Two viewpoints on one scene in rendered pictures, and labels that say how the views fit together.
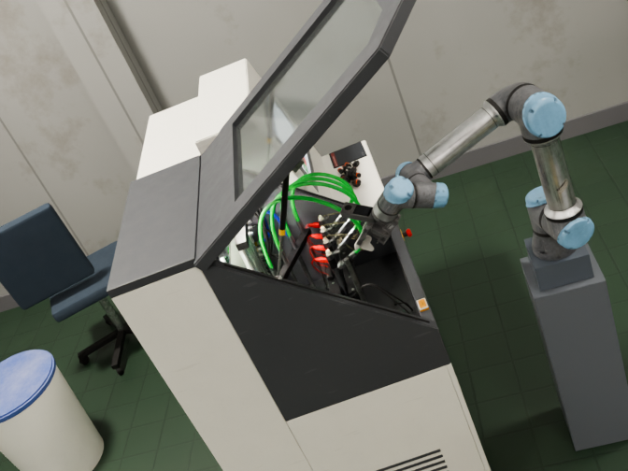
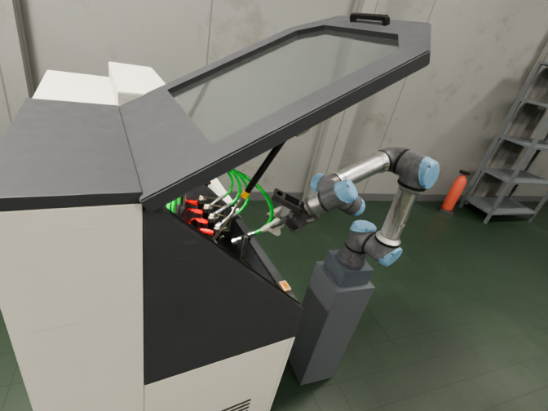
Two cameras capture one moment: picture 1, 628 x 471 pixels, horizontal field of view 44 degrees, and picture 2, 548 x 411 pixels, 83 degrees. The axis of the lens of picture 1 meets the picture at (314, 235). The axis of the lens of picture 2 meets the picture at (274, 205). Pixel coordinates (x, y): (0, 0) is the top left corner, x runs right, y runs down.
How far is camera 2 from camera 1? 160 cm
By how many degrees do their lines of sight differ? 35
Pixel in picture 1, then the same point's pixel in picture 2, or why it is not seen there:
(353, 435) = (197, 394)
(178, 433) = not seen: outside the picture
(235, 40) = not seen: hidden behind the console
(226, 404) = (87, 370)
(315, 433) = (166, 394)
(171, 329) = (59, 277)
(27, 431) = not seen: outside the picture
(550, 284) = (346, 284)
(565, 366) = (326, 336)
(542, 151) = (410, 197)
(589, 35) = (293, 156)
